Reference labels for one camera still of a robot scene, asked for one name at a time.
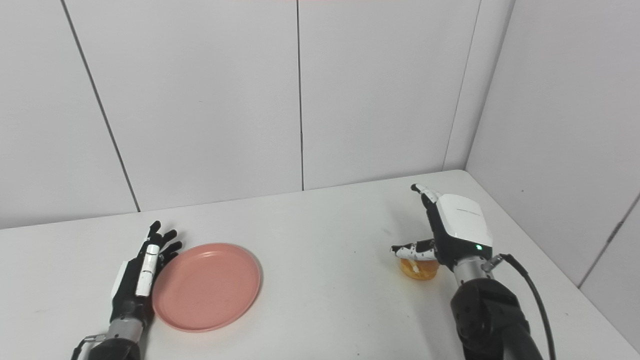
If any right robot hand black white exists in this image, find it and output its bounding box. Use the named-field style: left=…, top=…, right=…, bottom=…
left=390, top=183, right=494, bottom=272

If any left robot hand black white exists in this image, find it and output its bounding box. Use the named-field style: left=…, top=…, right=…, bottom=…
left=109, top=220, right=183, bottom=326

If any orange cream puff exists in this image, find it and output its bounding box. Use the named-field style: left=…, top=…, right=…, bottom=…
left=399, top=258, right=441, bottom=281

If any pink round plate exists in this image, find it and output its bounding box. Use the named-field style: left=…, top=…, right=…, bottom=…
left=152, top=243, right=262, bottom=333

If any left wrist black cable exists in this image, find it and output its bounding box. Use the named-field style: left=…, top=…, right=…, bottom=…
left=70, top=335, right=107, bottom=360

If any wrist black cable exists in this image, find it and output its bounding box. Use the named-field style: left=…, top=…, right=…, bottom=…
left=482, top=253, right=557, bottom=360
left=70, top=335, right=107, bottom=360

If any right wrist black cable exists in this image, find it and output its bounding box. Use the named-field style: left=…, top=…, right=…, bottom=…
left=482, top=253, right=557, bottom=360

